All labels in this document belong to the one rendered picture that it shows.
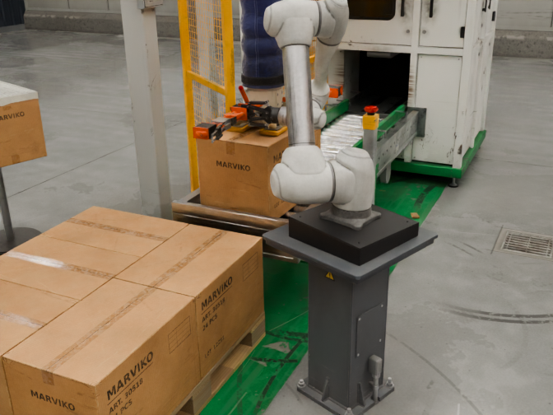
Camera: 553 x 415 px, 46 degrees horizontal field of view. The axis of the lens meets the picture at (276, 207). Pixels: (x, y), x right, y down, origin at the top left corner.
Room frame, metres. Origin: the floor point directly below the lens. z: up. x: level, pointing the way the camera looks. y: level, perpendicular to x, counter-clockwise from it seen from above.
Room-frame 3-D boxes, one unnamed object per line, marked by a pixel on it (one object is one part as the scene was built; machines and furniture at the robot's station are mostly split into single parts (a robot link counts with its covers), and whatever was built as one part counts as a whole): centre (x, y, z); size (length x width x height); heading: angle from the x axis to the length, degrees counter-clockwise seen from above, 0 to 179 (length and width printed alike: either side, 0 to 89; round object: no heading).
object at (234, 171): (3.23, 0.07, 0.75); 0.60 x 0.40 x 0.40; 152
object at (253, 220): (2.91, 0.21, 0.58); 0.70 x 0.03 x 0.06; 65
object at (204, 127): (2.68, 0.30, 1.08); 0.08 x 0.07 x 0.05; 156
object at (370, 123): (3.21, -0.49, 0.50); 0.07 x 0.07 x 1.00; 65
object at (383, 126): (4.17, -0.69, 0.60); 1.60 x 0.10 x 0.09; 155
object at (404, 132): (3.83, -0.59, 0.50); 2.31 x 0.05 x 0.19; 155
